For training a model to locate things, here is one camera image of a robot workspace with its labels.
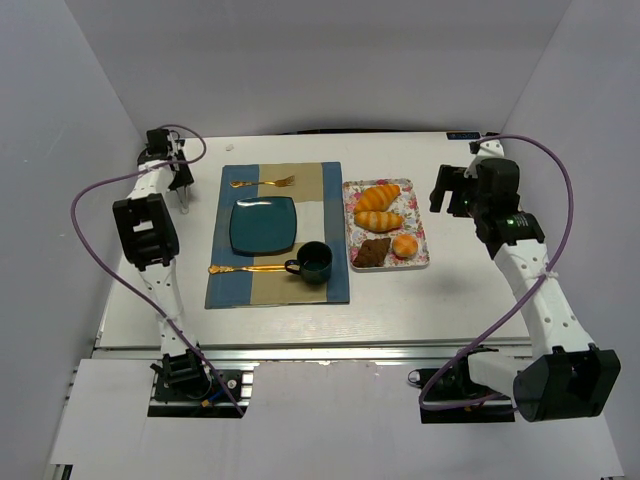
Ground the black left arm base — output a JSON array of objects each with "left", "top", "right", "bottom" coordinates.
[{"left": 150, "top": 349, "right": 247, "bottom": 409}]

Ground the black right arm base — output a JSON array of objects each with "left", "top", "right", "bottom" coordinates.
[{"left": 425, "top": 345, "right": 508, "bottom": 409}]

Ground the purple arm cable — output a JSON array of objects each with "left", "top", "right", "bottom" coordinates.
[
  {"left": 69, "top": 123, "right": 246, "bottom": 419},
  {"left": 418, "top": 133, "right": 574, "bottom": 412}
]

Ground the brown chocolate pastry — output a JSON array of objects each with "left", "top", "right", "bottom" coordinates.
[{"left": 352, "top": 237, "right": 391, "bottom": 268}]

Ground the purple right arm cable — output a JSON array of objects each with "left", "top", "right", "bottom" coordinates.
[{"left": 418, "top": 133, "right": 574, "bottom": 412}]

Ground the blue beige placemat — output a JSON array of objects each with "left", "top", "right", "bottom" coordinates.
[{"left": 205, "top": 162, "right": 350, "bottom": 309}]

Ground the floral rectangular tray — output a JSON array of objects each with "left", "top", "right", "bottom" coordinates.
[{"left": 342, "top": 178, "right": 430, "bottom": 271}]

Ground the round orange bun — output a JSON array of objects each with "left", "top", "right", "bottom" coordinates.
[{"left": 392, "top": 234, "right": 419, "bottom": 259}]

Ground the teal square plate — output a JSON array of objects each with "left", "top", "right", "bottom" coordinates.
[{"left": 229, "top": 196, "right": 297, "bottom": 256}]

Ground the blue table label right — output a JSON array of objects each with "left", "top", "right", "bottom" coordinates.
[{"left": 446, "top": 131, "right": 482, "bottom": 141}]

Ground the gold spoon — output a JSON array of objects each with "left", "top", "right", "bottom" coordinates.
[{"left": 208, "top": 265, "right": 286, "bottom": 275}]

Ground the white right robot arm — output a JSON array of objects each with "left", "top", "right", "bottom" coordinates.
[{"left": 420, "top": 158, "right": 621, "bottom": 422}]

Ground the striped orange croissant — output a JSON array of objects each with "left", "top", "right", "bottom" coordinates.
[
  {"left": 354, "top": 211, "right": 404, "bottom": 233},
  {"left": 354, "top": 184, "right": 401, "bottom": 213}
]

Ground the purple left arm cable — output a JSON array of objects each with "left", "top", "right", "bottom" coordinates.
[{"left": 69, "top": 123, "right": 246, "bottom": 419}]

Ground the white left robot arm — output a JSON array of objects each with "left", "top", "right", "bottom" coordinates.
[{"left": 112, "top": 126, "right": 197, "bottom": 368}]

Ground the gold fork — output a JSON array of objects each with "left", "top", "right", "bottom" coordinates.
[{"left": 229, "top": 175, "right": 295, "bottom": 188}]

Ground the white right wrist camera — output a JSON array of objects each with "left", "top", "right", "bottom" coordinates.
[{"left": 470, "top": 139, "right": 505, "bottom": 163}]

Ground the dark teal mug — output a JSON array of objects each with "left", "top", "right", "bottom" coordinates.
[{"left": 284, "top": 241, "right": 333, "bottom": 285}]

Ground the striped orange croissant lower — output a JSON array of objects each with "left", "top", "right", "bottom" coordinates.
[{"left": 354, "top": 211, "right": 404, "bottom": 233}]

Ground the striped orange croissant upper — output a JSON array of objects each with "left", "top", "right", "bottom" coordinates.
[{"left": 354, "top": 184, "right": 401, "bottom": 213}]

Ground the aluminium front rail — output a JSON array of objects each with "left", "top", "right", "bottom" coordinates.
[{"left": 92, "top": 340, "right": 532, "bottom": 365}]

